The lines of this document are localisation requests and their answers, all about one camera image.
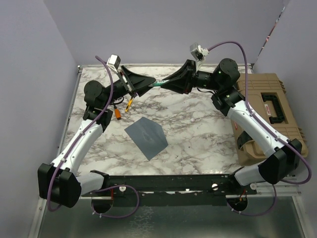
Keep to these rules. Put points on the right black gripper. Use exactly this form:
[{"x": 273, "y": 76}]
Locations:
[{"x": 183, "y": 81}]

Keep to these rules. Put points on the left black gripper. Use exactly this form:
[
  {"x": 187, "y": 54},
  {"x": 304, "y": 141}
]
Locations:
[{"x": 140, "y": 84}]

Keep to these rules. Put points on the green white glue stick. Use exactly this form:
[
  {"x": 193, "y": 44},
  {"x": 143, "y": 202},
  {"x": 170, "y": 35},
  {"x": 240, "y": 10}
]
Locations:
[{"x": 158, "y": 83}]

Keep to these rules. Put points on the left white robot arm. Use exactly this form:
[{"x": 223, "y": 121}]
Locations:
[{"x": 57, "y": 181}]

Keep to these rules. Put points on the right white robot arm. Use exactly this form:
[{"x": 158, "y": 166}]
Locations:
[{"x": 282, "y": 154}]

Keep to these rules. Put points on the yellow utility knife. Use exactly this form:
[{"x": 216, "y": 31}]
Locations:
[{"x": 129, "y": 104}]

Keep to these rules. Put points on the tan plastic tool case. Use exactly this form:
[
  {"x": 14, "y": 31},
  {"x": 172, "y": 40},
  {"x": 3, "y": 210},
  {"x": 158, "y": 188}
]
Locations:
[{"x": 267, "y": 95}]

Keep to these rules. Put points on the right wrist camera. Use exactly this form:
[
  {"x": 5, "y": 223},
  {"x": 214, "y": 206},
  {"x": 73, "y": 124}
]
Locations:
[{"x": 199, "y": 53}]

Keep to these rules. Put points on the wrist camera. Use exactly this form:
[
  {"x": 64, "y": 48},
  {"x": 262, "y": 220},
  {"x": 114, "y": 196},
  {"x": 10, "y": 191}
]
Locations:
[
  {"x": 199, "y": 53},
  {"x": 113, "y": 63}
]

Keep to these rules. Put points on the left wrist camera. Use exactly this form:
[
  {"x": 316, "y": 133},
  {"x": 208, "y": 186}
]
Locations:
[{"x": 113, "y": 63}]

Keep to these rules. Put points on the orange handled screwdriver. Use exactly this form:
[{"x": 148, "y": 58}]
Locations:
[{"x": 117, "y": 113}]

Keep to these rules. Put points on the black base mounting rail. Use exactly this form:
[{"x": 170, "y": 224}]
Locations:
[{"x": 168, "y": 190}]

